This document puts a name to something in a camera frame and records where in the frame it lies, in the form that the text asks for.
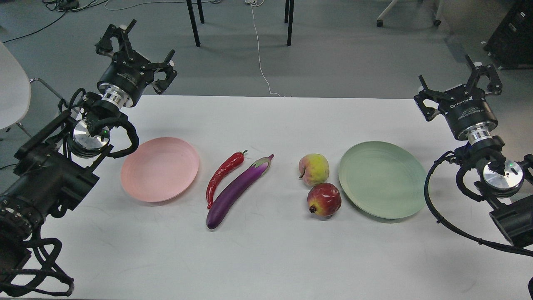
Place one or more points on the white chair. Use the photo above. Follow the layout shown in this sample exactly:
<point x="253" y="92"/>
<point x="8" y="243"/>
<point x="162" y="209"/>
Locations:
<point x="15" y="91"/>

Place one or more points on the green plate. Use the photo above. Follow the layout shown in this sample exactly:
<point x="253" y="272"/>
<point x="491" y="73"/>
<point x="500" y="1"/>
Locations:
<point x="383" y="180"/>

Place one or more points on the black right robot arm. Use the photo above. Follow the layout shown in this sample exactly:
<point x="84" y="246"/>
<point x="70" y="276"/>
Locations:
<point x="484" y="174"/>

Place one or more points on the purple eggplant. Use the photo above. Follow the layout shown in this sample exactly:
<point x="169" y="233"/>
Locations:
<point x="235" y="189"/>

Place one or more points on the black cabinet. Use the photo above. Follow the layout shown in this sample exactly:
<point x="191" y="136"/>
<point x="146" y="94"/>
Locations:
<point x="511" y="45"/>

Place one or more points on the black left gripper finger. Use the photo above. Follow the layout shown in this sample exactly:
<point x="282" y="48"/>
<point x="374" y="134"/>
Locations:
<point x="166" y="67"/>
<point x="104" y="46"/>

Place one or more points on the yellow red peach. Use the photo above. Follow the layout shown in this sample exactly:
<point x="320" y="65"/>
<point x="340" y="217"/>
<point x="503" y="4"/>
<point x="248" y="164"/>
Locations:
<point x="313" y="169"/>

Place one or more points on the red chili pepper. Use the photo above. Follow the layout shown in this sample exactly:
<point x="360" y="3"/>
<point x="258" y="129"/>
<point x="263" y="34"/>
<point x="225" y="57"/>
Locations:
<point x="233" y="161"/>

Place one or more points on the white office chair base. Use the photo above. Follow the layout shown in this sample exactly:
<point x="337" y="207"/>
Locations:
<point x="418" y="12"/>

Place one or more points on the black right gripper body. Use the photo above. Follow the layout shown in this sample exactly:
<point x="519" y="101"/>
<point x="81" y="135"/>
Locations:
<point x="466" y="111"/>

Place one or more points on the red pomegranate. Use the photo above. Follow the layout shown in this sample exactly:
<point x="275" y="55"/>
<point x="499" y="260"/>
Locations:
<point x="324" y="200"/>

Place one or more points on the black table legs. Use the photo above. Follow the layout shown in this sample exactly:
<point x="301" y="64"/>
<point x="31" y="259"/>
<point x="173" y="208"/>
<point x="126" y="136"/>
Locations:
<point x="242" y="23"/>

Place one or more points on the pink plate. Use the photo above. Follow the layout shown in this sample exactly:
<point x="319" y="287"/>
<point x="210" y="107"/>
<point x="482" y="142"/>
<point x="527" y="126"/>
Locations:
<point x="159" y="170"/>

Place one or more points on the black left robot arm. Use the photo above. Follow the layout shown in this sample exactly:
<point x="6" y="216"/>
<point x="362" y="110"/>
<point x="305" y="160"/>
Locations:
<point x="56" y="167"/>

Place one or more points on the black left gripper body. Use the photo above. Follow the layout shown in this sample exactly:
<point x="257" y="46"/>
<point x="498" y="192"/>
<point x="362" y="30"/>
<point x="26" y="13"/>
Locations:
<point x="128" y="76"/>

